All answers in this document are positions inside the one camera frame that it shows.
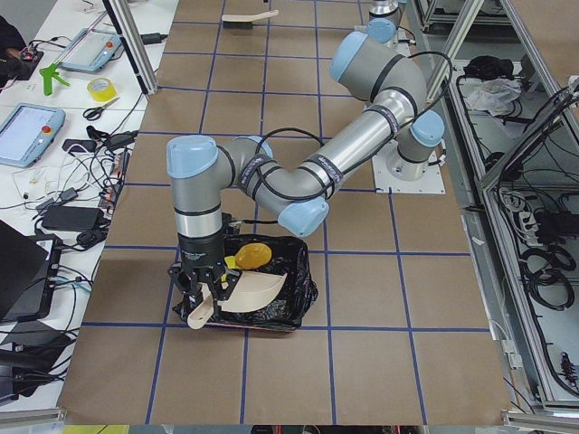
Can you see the blue teach pendant far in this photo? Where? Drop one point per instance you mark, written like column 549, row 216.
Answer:
column 90, row 50

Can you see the aluminium frame post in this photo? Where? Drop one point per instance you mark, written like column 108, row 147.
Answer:
column 122, row 19

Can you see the black bag lined bin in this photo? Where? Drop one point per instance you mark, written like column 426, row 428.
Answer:
column 289, row 256

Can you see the white crumpled cloth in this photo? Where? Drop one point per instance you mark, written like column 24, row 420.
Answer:
column 494, row 96

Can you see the green plastic tool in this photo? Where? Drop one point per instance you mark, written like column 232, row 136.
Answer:
column 49, row 74

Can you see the black handled scissors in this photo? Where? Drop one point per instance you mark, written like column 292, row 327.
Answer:
column 92, row 114

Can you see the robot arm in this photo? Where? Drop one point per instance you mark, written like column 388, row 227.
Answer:
column 395, row 124
column 384, row 19

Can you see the beige dustpan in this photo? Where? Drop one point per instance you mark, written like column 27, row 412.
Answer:
column 254, row 291

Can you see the orange trash ball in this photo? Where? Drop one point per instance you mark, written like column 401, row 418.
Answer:
column 253, row 255

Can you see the yellow tape roll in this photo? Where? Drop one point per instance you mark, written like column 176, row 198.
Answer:
column 101, row 89

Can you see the black laptop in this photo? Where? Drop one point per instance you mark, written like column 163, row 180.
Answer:
column 28, row 266

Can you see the blue teach pendant near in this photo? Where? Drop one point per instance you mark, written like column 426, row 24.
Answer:
column 27, row 132

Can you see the beige hand brush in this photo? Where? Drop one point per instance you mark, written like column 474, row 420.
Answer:
column 245, row 21

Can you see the black power adapter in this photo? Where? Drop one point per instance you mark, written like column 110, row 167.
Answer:
column 72, row 218

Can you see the blue teach pendant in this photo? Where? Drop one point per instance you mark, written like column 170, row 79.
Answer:
column 27, row 132
column 90, row 50

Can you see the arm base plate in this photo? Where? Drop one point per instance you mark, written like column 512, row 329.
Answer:
column 392, row 174

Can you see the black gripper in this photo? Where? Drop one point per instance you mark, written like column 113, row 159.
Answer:
column 200, row 252

